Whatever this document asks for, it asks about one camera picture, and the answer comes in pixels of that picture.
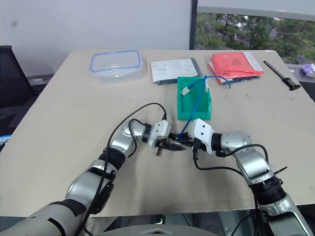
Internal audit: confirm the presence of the red packaged cloth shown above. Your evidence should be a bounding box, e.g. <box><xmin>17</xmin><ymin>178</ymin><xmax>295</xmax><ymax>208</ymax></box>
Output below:
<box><xmin>207</xmin><ymin>52</ymin><xmax>264</xmax><ymax>86</ymax></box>

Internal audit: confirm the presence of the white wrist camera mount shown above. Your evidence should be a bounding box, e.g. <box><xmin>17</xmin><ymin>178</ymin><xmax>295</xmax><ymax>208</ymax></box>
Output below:
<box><xmin>190</xmin><ymin>118</ymin><xmax>214</xmax><ymax>155</ymax></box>
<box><xmin>147</xmin><ymin>120</ymin><xmax>171</xmax><ymax>148</ymax></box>

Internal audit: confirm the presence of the black caliper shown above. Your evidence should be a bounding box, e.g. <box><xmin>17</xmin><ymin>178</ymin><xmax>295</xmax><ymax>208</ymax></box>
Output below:
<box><xmin>263</xmin><ymin>60</ymin><xmax>301</xmax><ymax>91</ymax></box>

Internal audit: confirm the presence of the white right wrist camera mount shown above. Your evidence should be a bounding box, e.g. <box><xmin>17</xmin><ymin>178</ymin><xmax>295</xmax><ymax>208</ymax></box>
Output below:
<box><xmin>190</xmin><ymin>118</ymin><xmax>214</xmax><ymax>155</ymax></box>

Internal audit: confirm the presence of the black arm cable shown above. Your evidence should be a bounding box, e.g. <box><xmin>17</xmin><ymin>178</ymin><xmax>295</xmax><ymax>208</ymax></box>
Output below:
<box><xmin>78</xmin><ymin>102</ymin><xmax>169</xmax><ymax>236</ymax></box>
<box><xmin>191</xmin><ymin>144</ymin><xmax>271</xmax><ymax>236</ymax></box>

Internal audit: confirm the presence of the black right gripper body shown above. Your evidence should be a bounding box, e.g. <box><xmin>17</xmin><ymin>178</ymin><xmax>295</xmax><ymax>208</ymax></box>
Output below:
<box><xmin>186</xmin><ymin>132</ymin><xmax>206</xmax><ymax>159</ymax></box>

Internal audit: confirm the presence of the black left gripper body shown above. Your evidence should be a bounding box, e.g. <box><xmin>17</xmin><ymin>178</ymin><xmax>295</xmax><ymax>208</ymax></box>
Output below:
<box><xmin>155</xmin><ymin>134</ymin><xmax>177</xmax><ymax>157</ymax></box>

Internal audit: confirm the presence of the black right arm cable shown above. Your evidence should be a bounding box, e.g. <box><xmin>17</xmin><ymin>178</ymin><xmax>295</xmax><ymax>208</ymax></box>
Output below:
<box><xmin>191</xmin><ymin>144</ymin><xmax>271</xmax><ymax>236</ymax></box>

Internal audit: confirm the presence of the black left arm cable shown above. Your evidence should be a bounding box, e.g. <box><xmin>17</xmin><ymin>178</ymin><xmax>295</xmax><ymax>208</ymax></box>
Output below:
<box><xmin>78</xmin><ymin>102</ymin><xmax>169</xmax><ymax>236</ymax></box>

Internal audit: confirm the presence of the clear container with blue rim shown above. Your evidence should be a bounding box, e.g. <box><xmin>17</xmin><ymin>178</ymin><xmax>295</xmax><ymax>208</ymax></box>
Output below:
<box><xmin>89</xmin><ymin>50</ymin><xmax>144</xmax><ymax>85</ymax></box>

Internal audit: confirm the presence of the green plastic bin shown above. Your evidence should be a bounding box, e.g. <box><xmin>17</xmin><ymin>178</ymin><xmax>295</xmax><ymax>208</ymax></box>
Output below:
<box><xmin>177</xmin><ymin>76</ymin><xmax>213</xmax><ymax>120</ymax></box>

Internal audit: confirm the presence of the dark bag with white paper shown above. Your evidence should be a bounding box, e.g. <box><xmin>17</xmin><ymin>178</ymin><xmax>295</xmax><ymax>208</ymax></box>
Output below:
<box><xmin>151</xmin><ymin>58</ymin><xmax>203</xmax><ymax>87</ymax></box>

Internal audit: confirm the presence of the grey robot torso shell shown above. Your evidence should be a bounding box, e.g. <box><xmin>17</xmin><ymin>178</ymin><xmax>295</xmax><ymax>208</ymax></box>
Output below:
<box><xmin>93</xmin><ymin>223</ymin><xmax>223</xmax><ymax>236</ymax></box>

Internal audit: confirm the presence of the dark window frame post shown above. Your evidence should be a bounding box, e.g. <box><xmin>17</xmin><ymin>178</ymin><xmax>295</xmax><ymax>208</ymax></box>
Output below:
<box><xmin>189</xmin><ymin>0</ymin><xmax>199</xmax><ymax>50</ymax></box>

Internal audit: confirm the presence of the black mesh office chair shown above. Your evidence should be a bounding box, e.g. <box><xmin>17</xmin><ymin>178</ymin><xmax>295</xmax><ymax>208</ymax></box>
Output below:
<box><xmin>0</xmin><ymin>45</ymin><xmax>38</xmax><ymax>138</ymax></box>

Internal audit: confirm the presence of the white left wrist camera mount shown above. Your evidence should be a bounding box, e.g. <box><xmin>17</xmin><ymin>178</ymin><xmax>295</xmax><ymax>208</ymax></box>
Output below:
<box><xmin>147</xmin><ymin>120</ymin><xmax>171</xmax><ymax>148</ymax></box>

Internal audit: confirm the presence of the purple crumpled cloth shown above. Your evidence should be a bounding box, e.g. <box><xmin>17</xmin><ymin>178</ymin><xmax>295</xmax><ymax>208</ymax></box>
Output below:
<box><xmin>300</xmin><ymin>63</ymin><xmax>315</xmax><ymax>77</ymax></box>

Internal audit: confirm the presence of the blue ethernet cable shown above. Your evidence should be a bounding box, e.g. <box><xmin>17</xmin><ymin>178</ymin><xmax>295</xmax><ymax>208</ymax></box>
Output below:
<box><xmin>177</xmin><ymin>75</ymin><xmax>232</xmax><ymax>141</ymax></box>

